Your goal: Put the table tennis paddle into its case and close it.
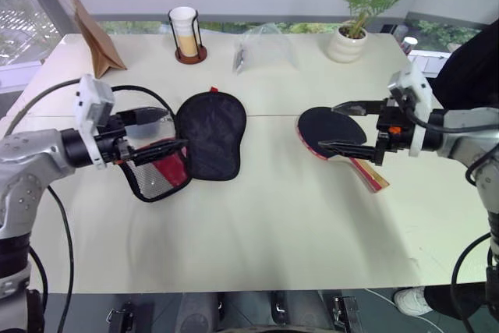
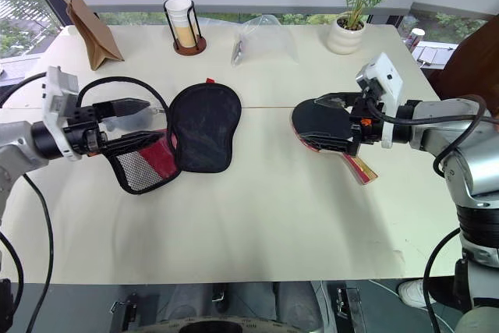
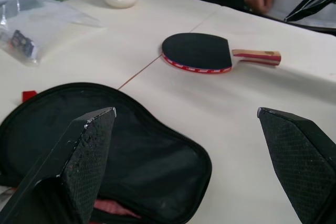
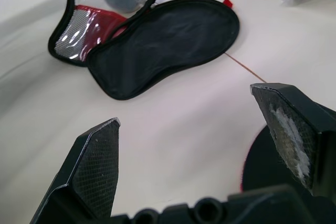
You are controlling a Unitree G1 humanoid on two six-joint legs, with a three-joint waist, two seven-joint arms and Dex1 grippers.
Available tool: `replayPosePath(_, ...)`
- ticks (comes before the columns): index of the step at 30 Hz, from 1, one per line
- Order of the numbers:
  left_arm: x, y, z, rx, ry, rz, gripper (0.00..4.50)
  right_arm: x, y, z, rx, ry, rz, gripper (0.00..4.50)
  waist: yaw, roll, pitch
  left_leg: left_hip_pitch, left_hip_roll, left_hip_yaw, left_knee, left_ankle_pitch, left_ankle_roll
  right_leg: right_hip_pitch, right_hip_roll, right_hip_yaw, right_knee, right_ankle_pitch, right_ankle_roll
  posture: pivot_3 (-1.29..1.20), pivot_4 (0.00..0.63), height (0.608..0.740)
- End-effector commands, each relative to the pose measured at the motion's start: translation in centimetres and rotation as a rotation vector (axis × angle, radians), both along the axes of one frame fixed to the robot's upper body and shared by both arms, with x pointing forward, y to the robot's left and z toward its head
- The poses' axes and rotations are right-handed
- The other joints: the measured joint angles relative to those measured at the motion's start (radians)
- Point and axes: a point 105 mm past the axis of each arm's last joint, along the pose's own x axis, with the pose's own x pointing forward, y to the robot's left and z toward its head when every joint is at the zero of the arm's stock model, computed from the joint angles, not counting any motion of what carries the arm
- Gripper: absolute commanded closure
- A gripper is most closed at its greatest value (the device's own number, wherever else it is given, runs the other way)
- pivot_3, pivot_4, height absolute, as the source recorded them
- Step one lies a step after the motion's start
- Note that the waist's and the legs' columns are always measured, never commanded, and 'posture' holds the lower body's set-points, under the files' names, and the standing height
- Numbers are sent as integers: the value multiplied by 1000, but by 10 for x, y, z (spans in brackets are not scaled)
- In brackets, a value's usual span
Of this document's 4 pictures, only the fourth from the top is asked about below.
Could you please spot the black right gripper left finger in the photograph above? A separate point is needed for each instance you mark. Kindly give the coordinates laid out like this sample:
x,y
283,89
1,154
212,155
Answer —
x,y
89,171

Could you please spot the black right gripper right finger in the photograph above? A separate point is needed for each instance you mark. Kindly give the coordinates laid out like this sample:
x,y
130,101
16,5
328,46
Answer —
x,y
302,124

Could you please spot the black glossy bag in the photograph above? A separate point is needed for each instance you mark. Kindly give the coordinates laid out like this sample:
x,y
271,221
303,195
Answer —
x,y
168,45

